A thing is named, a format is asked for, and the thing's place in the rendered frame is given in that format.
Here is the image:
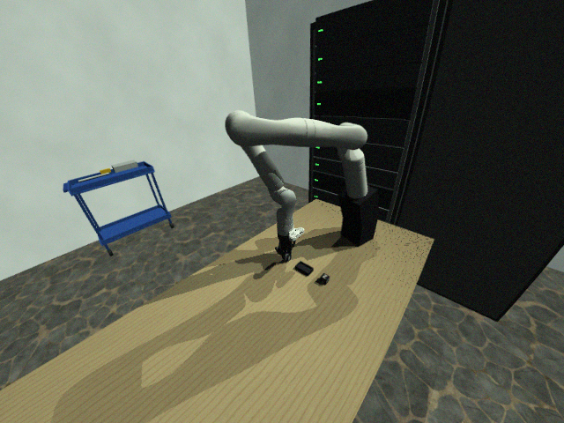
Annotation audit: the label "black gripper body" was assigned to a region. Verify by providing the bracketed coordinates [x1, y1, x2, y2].
[278, 234, 290, 249]

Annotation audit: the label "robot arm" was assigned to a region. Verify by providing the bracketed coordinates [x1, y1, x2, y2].
[225, 110, 367, 241]

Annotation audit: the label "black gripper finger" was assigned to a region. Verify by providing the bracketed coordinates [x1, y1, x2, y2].
[275, 243, 288, 260]
[287, 240, 296, 255]

